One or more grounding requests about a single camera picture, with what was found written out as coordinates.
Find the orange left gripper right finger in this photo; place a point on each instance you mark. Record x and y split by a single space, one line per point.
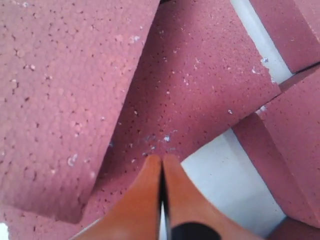
189 215

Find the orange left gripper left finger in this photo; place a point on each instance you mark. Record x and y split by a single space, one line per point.
136 216

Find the chipped red brick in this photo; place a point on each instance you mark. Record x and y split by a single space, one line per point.
198 73

